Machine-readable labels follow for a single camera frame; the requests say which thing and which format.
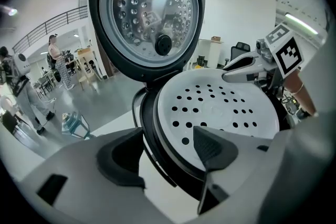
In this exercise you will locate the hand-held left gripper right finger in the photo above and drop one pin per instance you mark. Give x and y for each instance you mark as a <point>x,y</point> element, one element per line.
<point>215,152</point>

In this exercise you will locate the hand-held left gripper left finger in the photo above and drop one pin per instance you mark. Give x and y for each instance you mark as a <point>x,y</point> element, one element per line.
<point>120,160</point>

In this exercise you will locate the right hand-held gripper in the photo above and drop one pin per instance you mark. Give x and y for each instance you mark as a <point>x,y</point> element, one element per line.
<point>286,52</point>

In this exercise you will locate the white perforated steamer tray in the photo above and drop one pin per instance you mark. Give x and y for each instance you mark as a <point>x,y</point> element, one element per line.
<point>215,110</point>

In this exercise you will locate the person's right forearm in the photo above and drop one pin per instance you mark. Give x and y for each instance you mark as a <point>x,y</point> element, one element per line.
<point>302,97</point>

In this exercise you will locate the black office chair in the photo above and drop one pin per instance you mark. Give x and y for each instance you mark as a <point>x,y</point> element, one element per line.
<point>240,53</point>

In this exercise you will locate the white counter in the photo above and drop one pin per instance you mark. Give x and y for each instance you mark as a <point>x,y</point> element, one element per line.
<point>210,52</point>

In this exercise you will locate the yellow oil bottle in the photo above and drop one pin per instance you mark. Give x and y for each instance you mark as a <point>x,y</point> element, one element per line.
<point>200,60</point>

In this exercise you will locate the teal lantern ornament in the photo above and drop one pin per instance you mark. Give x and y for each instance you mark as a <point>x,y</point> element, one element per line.
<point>74,124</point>

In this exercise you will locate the tall wooden stool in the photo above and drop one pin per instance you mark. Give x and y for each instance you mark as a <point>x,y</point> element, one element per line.
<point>88,65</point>

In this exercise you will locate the purple rice cooker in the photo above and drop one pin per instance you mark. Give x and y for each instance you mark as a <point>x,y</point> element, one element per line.
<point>147,13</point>

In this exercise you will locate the white shell backpack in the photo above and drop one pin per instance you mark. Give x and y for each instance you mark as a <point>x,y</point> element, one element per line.
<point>22,64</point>

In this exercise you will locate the black balcony railing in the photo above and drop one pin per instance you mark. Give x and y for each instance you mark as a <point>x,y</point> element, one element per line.
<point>50,23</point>

